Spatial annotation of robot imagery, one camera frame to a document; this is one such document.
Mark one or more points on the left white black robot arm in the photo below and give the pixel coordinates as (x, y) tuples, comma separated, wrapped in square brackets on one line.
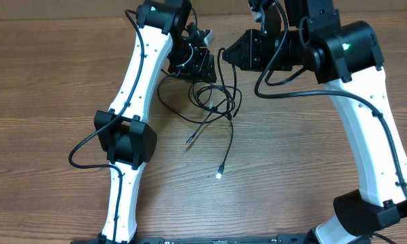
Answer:
[(163, 34)]

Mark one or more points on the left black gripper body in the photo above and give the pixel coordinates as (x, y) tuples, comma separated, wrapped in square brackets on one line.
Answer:
[(188, 62)]

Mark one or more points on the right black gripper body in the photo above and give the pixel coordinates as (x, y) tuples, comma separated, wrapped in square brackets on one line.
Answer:
[(263, 50)]

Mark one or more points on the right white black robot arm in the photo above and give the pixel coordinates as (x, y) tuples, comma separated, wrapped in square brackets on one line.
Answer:
[(348, 62)]

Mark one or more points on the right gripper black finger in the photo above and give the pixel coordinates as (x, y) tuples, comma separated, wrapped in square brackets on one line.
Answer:
[(243, 65), (240, 51)]

